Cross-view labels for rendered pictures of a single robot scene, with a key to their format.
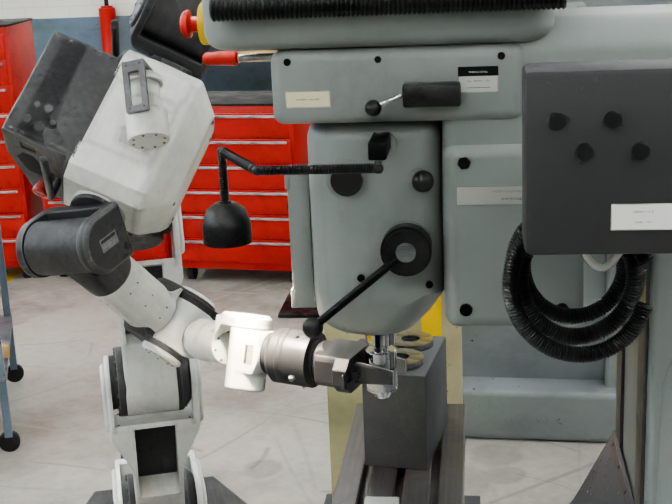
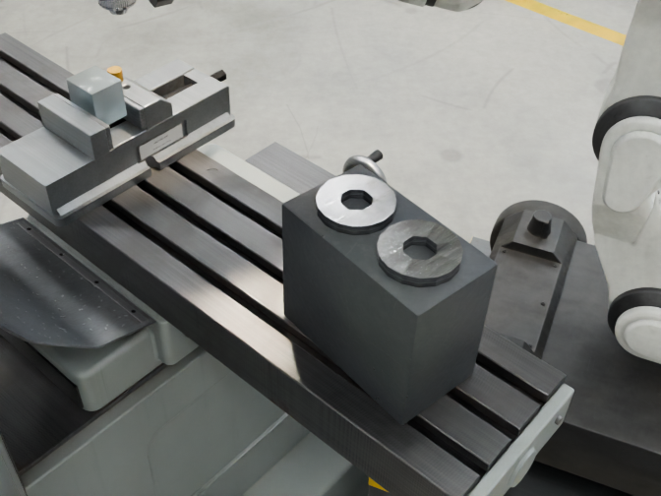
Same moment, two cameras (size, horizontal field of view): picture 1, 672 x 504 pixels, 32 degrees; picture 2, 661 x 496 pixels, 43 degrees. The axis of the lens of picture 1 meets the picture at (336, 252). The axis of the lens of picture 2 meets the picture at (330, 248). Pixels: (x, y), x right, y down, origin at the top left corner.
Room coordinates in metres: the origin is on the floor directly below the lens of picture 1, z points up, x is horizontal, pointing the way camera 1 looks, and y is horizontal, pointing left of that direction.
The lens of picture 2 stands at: (2.43, -0.72, 1.70)
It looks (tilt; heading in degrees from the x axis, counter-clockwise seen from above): 43 degrees down; 123
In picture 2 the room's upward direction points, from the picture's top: 2 degrees clockwise
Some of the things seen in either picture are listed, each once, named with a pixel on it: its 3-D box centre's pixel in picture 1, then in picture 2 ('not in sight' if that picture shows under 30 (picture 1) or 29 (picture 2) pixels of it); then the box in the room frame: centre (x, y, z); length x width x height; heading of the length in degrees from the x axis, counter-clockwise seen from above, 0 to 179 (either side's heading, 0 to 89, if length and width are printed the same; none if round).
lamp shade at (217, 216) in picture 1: (226, 221); not in sight; (1.68, 0.16, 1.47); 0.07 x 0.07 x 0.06
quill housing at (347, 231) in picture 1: (379, 219); not in sight; (1.67, -0.07, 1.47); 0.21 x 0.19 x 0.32; 173
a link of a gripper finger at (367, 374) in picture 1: (372, 376); not in sight; (1.65, -0.05, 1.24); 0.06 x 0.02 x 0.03; 64
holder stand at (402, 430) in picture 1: (406, 396); (381, 287); (2.11, -0.12, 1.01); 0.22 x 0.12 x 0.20; 164
